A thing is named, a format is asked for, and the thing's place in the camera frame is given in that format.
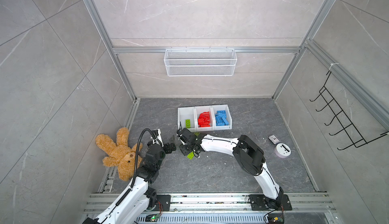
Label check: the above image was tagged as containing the green lego brick small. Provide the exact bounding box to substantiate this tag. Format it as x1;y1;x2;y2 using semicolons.
187;152;195;160

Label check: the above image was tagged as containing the green lego brick top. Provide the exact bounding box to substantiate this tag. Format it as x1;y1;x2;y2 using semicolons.
185;119;191;128

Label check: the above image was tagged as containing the red lego brick square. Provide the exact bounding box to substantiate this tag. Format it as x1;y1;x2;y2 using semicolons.
198;112;211;127

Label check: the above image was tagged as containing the blue lego brick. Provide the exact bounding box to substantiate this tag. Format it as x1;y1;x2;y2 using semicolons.
215;110;227;118
215;117;229;126

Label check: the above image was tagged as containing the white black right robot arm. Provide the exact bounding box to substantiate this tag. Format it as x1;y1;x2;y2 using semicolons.
177;128;284;209

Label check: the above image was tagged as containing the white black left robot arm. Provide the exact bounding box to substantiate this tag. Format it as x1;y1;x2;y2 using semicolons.
84;129;166;224

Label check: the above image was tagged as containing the white left plastic bin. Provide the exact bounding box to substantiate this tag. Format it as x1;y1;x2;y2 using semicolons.
177;107;196;133

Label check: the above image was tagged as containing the white plastic bin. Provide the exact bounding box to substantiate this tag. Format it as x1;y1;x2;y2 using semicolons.
194;106;216;132
211;105;233;131
177;107;196;133

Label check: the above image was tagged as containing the white middle plastic bin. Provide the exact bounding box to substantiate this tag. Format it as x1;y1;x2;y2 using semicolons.
194;106;216;132

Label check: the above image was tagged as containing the white right plastic bin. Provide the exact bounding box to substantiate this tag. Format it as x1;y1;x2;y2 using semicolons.
211;105;233;131

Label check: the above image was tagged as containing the brown teddy bear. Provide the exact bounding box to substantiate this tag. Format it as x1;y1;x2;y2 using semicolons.
95;127;137;181

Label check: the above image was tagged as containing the small digital timer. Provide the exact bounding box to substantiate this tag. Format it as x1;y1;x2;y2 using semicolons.
268;135;280;145

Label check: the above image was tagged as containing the white round scale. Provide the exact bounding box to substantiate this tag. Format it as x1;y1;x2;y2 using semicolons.
275;143;291;159

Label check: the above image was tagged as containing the white wire mesh basket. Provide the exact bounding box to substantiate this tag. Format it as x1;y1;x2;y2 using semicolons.
164;49;238;76

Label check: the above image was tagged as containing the metal base rail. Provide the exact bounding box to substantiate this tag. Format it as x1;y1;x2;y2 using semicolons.
84;192;338;224

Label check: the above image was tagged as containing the black wire hook rack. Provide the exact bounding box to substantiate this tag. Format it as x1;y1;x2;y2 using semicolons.
310;71;389;151

